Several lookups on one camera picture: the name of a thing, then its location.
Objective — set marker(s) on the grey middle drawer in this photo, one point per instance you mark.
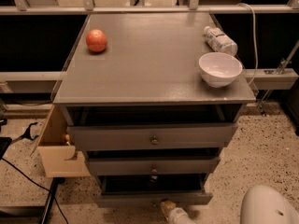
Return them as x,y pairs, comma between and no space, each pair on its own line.
154,166

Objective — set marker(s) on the metal frame rail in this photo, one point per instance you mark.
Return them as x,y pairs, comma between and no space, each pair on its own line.
212,9

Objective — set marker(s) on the grey wooden drawer cabinet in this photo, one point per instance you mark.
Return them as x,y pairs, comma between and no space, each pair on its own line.
148,75

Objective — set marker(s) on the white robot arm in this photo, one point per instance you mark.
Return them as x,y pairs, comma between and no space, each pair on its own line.
260,205

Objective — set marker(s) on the black clamp tool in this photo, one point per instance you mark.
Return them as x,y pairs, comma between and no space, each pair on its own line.
26,135

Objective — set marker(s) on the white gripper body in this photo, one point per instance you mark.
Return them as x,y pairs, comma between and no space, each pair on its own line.
177,215

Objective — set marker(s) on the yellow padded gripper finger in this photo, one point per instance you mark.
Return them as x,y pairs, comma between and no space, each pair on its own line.
167,206

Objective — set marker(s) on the orange round fruit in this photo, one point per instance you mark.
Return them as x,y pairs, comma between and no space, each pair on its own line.
96,40

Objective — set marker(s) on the white ceramic bowl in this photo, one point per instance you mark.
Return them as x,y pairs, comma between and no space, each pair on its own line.
219,69

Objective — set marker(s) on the clear plastic water bottle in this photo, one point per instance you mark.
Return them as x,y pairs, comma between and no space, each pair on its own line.
219,41

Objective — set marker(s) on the black floor stand bar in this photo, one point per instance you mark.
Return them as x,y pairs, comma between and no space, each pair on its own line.
56,181

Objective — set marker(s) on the grey top drawer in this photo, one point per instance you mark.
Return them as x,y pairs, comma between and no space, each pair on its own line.
151,137

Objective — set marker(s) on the grey bottom drawer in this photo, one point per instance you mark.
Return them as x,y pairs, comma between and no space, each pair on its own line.
151,190

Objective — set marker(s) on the light wooden side box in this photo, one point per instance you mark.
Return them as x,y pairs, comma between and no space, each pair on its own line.
58,155

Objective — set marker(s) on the grey drawer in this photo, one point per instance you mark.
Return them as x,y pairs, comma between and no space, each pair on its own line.
151,190
154,166
151,137

